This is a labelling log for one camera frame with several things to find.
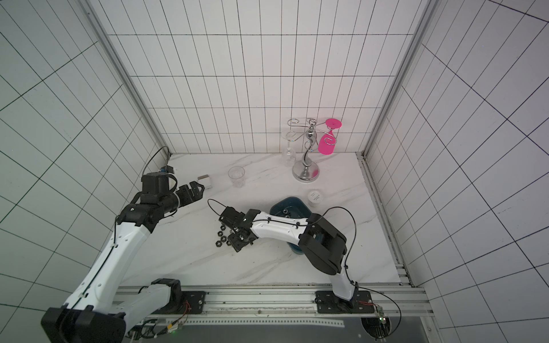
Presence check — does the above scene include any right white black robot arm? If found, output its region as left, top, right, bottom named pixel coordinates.
left=219, top=207, right=355, bottom=302

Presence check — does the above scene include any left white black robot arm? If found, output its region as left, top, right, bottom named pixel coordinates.
left=41, top=171, right=205, bottom=342

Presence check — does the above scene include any small white cardboard box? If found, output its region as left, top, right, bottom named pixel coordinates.
left=197, top=174, right=212, bottom=190

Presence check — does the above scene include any teal storage box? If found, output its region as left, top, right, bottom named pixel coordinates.
left=269, top=196, right=313, bottom=256

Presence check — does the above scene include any clear plastic cup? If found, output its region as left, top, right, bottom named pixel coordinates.
left=227, top=166, right=245, bottom=188

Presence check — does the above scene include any clear wine glass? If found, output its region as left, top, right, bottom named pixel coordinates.
left=283, top=131, right=297, bottom=167

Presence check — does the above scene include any silver glass rack stand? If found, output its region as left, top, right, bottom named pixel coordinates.
left=287, top=117, right=325, bottom=183

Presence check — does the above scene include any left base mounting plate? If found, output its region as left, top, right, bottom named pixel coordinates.
left=162, top=291, right=207, bottom=316

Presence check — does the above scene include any base mounting plate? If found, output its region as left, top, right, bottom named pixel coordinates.
left=162, top=291, right=207, bottom=316
left=315, top=290, right=376, bottom=314

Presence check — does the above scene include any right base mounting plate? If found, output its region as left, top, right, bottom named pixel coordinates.
left=315, top=290, right=376, bottom=314

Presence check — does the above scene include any pink wine glass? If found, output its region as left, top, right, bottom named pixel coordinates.
left=318, top=118, right=343, bottom=156

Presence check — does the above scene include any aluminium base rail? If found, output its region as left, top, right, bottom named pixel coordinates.
left=145, top=284, right=434, bottom=330

